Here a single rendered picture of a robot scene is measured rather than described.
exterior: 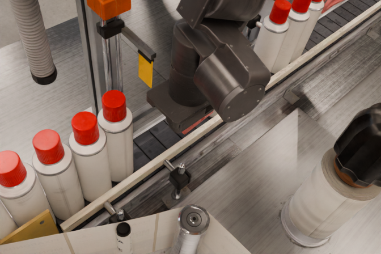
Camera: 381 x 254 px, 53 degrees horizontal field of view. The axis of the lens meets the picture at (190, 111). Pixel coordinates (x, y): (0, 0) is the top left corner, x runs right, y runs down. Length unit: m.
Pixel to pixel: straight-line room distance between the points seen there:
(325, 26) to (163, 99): 0.68
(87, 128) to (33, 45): 0.12
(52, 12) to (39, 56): 1.92
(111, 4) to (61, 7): 1.97
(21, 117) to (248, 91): 0.57
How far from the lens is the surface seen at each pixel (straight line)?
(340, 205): 0.57
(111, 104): 0.52
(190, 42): 0.42
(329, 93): 0.99
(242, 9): 0.42
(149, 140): 0.73
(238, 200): 0.70
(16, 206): 0.55
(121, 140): 0.57
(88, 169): 0.57
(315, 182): 0.57
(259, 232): 0.68
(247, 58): 0.40
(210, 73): 0.40
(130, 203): 0.69
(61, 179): 0.54
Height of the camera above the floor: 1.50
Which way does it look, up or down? 52 degrees down
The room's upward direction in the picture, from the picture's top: 10 degrees clockwise
